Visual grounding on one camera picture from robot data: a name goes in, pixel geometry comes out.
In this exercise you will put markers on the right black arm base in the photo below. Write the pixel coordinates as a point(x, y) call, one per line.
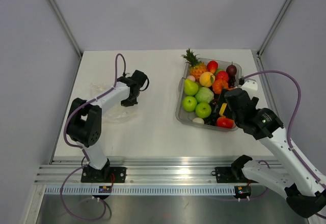
point(223, 174)

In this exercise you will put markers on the dark purple passion fruit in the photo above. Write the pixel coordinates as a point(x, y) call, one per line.
point(231, 70)

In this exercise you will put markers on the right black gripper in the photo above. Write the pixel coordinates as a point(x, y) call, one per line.
point(254, 100)

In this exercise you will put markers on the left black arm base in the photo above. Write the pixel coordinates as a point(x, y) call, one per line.
point(106, 175)

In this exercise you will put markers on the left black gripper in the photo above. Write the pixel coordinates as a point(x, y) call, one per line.
point(126, 103)

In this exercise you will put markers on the white toy egg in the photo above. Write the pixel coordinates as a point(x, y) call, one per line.
point(198, 120)

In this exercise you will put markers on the aluminium frame post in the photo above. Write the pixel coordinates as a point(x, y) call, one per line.
point(65, 27)
point(274, 27)

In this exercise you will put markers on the red toy mango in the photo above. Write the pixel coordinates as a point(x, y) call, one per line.
point(212, 66)

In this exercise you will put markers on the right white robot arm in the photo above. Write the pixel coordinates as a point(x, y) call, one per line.
point(304, 186)

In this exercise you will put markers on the clear plastic food bin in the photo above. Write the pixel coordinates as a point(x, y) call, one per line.
point(189, 118)

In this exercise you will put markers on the pink toy egg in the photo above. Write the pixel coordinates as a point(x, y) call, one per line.
point(192, 78)

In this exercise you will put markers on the light green toy fruit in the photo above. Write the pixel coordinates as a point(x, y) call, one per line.
point(218, 70)

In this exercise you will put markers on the aluminium mounting rail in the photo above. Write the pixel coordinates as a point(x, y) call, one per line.
point(144, 176)

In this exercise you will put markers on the clear zip top bag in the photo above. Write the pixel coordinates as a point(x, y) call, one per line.
point(109, 99)

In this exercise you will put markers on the yellow toy peach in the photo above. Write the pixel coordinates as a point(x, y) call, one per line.
point(207, 79)

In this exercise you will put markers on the green toy cabbage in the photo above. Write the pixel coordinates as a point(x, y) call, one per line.
point(204, 94)

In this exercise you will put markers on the toy pineapple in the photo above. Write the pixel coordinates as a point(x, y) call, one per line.
point(196, 67)

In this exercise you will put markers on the right aluminium frame post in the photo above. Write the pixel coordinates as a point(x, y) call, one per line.
point(274, 27)

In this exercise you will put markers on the green toy pear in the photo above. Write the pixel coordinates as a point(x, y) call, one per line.
point(190, 87)

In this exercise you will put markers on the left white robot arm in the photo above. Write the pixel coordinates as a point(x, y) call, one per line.
point(84, 123)

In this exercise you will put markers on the orange toy persimmon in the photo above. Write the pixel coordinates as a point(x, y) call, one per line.
point(219, 85)

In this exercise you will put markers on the left aluminium frame post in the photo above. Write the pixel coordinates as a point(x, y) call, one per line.
point(65, 27)

